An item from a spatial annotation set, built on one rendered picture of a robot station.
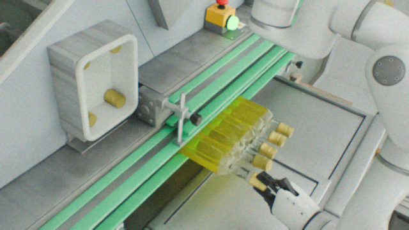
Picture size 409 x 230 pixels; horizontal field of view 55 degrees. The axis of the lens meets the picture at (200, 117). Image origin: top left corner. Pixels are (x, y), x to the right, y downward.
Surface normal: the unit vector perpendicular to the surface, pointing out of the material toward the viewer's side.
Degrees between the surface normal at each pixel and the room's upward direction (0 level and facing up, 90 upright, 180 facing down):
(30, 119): 0
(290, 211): 106
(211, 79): 90
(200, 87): 90
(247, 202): 90
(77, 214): 90
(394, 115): 101
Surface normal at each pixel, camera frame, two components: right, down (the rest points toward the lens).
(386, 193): -0.14, -0.36
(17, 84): 0.82, 0.42
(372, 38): -0.22, 0.78
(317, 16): -0.47, 0.34
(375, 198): -0.37, -0.37
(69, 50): 0.09, -0.76
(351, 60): -0.57, 0.49
